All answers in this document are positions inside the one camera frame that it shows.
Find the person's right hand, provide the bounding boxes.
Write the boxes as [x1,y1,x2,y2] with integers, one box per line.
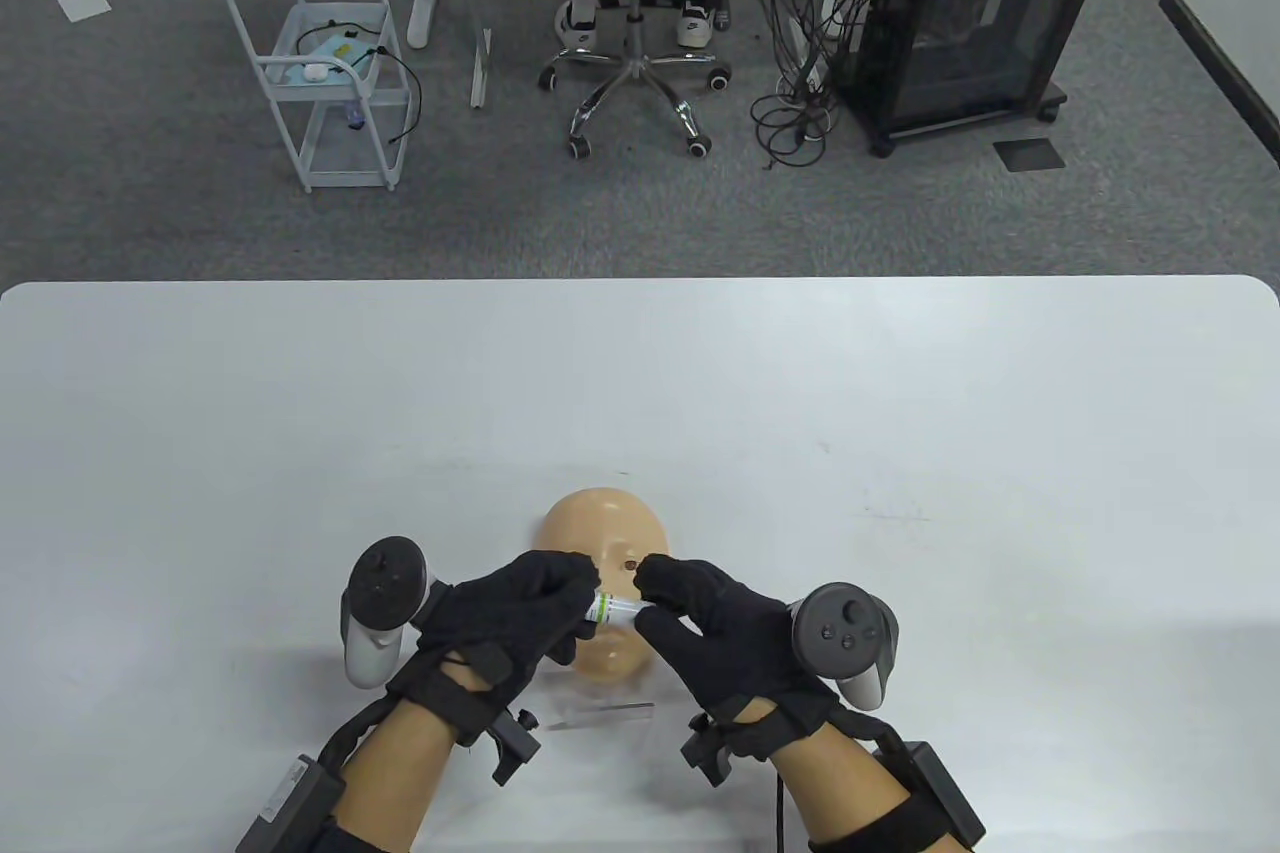
[635,553,843,764]

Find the person's left hand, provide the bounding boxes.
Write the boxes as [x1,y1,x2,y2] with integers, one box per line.
[385,551,601,746]

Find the beige mannequin face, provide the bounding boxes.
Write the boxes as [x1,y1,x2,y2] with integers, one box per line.
[540,488,671,684]

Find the person's right forearm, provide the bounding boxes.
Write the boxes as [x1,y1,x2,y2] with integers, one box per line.
[775,723,931,853]

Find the grey tracking controller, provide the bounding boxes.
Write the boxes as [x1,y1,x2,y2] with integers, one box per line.
[790,583,899,709]
[340,536,433,689]

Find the clear acrylic stand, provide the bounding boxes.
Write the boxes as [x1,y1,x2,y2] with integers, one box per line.
[545,701,656,729]

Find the black sensor box white label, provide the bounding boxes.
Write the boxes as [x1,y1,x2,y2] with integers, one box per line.
[235,755,346,853]

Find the white power strip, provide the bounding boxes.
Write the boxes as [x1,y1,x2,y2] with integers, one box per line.
[790,18,833,139]

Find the dark floor plate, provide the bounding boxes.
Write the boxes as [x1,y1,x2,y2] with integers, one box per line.
[992,138,1066,172]

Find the teal box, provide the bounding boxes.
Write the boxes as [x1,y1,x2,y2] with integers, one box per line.
[265,33,381,86]

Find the black cabinet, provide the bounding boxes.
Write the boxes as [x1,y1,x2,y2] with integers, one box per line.
[838,0,1116,159]

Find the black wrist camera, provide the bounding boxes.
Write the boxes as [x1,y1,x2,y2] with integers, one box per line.
[680,713,743,787]
[488,708,543,787]

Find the black arm strap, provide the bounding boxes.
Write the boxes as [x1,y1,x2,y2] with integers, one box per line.
[808,793,961,853]
[320,818,403,853]

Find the white wire cart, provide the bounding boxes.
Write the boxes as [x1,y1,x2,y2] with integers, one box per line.
[225,0,413,194]

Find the tangle of black cables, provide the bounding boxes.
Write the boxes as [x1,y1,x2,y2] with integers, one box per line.
[750,0,891,172]

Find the thin black cart cable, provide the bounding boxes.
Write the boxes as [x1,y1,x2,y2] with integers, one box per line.
[295,21,423,146]

